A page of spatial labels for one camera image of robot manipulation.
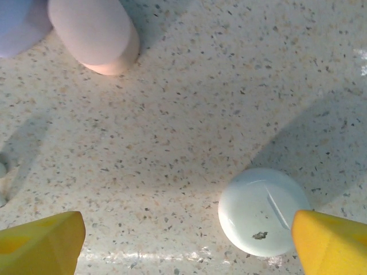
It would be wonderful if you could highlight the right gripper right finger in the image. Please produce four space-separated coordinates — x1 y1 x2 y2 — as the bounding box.
291 209 367 275

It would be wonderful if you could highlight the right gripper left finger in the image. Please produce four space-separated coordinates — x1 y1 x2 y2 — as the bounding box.
0 211 86 275

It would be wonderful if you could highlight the white round earbud case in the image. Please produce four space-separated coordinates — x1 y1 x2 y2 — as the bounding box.
217 168 312 257

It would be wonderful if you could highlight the pink earbud case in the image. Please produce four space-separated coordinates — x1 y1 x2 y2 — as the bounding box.
47 0 141 76

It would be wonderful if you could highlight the lavender blue earbud case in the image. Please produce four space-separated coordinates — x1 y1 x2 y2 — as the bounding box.
0 0 54 58

